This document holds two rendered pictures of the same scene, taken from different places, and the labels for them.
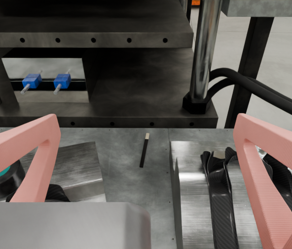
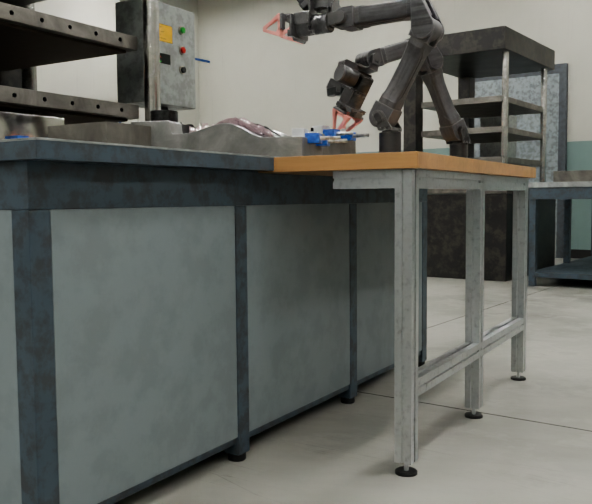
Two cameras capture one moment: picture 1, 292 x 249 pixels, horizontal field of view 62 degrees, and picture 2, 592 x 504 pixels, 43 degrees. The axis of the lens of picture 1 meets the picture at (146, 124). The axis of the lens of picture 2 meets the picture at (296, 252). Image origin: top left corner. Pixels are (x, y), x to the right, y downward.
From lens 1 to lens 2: 2.34 m
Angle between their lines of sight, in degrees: 64
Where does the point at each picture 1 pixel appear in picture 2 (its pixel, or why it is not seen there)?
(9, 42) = (1, 96)
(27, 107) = not seen: hidden behind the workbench
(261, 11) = (165, 99)
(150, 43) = (112, 111)
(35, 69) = (23, 127)
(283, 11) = (177, 102)
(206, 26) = (156, 94)
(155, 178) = not seen: hidden behind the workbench
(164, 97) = not seen: hidden behind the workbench
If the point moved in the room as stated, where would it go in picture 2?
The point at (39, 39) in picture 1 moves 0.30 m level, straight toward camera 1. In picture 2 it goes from (29, 96) to (120, 94)
